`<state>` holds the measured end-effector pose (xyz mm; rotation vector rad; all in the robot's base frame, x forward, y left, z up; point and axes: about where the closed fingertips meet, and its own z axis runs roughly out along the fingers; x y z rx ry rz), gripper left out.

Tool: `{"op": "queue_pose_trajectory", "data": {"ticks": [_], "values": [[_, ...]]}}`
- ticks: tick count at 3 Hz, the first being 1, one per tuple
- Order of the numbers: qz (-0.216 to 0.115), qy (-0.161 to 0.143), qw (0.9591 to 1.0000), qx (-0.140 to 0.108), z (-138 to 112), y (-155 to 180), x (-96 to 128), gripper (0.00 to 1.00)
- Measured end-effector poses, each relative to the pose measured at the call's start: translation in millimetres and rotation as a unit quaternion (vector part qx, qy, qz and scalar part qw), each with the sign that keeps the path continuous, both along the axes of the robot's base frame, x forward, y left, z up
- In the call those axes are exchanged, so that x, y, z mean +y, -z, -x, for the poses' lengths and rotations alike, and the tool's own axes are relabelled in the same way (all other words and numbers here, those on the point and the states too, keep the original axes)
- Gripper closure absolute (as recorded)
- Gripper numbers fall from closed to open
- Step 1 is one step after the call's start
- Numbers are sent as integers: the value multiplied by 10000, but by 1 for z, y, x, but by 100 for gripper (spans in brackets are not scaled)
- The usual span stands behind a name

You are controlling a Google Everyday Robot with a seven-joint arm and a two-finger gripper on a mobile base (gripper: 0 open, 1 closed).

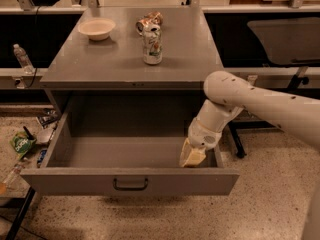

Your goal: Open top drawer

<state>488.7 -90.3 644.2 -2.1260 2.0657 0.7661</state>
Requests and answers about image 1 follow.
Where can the lying orange soda can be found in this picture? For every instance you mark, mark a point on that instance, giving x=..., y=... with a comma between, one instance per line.
x=154, y=17

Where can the green snack bag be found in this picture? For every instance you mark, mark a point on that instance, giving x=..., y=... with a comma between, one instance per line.
x=22, y=144

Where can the grey chair seat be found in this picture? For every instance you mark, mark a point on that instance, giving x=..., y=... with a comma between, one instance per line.
x=289, y=42

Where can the black table leg frame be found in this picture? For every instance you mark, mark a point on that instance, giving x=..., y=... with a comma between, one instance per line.
x=252, y=122

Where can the upright white soda can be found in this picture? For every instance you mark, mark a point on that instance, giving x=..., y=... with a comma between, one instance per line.
x=152, y=44

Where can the grey top drawer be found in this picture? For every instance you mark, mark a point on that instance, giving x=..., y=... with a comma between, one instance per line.
x=127, y=146

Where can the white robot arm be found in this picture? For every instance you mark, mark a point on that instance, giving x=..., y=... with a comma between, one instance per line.
x=277, y=197

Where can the grey metal drawer cabinet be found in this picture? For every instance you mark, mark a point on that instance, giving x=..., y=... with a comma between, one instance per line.
x=189, y=54

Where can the plastic bottle on floor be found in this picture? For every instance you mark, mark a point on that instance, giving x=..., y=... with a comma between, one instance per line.
x=11, y=177

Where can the clear plastic water bottle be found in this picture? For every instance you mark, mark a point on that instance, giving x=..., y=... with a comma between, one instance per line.
x=23, y=59

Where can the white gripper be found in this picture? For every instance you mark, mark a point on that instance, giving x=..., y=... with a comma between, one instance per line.
x=202, y=134

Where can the white paper bowl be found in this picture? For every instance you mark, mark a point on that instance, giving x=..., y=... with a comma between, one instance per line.
x=97, y=29

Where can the snack wrappers on floor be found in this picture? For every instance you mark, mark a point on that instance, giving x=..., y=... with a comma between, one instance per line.
x=48, y=122

